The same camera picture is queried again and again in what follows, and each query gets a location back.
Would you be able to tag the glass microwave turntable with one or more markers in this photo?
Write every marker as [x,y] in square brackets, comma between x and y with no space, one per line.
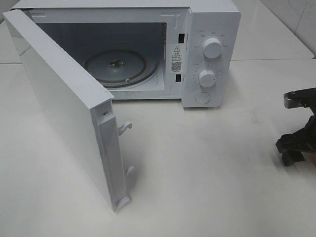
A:
[118,68]

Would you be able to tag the upper white power knob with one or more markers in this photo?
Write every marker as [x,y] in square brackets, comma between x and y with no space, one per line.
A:
[212,47]

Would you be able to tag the round white door button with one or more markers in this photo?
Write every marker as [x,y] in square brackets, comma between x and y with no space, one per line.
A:
[203,98]

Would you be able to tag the lower white timer knob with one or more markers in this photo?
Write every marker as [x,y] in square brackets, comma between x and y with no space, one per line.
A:
[207,78]

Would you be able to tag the white microwave oven body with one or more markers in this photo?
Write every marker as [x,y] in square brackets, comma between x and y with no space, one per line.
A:
[172,31]

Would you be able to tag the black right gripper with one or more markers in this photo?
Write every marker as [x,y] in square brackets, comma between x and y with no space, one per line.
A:
[306,143]

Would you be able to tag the white microwave door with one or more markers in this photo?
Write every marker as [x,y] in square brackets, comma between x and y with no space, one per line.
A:
[79,107]

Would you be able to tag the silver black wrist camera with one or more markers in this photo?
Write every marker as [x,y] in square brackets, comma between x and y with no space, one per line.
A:
[300,98]

